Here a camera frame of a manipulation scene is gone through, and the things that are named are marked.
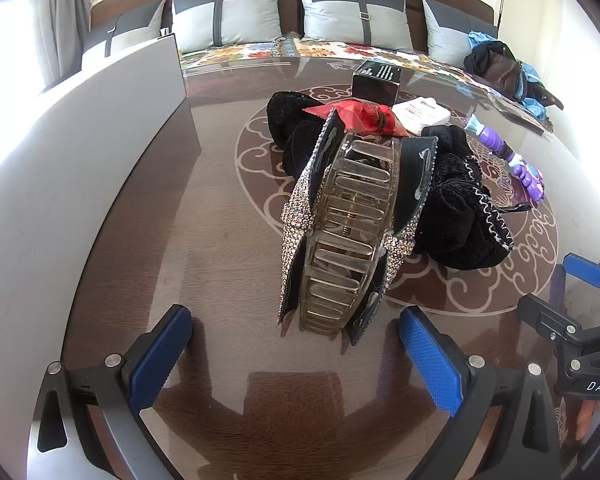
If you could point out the brown bed headboard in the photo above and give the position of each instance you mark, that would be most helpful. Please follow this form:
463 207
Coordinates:
290 10

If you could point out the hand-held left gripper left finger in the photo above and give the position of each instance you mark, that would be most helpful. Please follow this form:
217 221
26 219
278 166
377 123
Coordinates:
157 355

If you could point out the red snack packet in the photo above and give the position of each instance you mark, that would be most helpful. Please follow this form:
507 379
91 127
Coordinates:
360 112

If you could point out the grey curtain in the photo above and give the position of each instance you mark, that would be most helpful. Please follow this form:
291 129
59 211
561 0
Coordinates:
60 20

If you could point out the rhinestone hair claw clip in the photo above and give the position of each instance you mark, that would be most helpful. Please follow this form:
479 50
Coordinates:
350 220

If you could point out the black velvet scrunchie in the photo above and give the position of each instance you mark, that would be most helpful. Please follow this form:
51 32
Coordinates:
292 125

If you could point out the black scrunchie white zigzag trim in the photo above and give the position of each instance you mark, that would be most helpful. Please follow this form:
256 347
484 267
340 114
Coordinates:
460 210

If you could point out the floral bedsheet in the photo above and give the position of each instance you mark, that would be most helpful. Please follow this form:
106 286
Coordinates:
325 51

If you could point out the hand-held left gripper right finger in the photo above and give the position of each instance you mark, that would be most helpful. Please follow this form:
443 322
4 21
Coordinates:
432 360

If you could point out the grey two-tone pillow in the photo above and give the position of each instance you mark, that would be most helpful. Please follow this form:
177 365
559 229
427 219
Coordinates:
220 20
125 30
350 17
447 30

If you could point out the black rectangular box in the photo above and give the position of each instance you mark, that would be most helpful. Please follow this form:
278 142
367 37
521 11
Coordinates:
375 85

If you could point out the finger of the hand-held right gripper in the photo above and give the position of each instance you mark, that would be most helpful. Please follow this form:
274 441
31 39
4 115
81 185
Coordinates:
585 267
547 312

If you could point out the white sunscreen tube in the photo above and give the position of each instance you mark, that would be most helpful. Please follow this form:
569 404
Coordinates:
422 115

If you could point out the purple plastic toy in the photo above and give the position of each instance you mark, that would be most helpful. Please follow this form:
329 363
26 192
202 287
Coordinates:
522 167

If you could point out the patterned wooden desktop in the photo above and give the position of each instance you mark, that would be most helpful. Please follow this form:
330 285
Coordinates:
220 240

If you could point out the dark brown bag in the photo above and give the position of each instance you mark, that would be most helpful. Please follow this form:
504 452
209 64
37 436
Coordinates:
502 72

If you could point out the person's right hand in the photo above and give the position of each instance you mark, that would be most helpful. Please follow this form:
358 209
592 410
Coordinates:
592 417

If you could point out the black cloth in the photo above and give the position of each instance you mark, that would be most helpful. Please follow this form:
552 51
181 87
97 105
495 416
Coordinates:
480 57

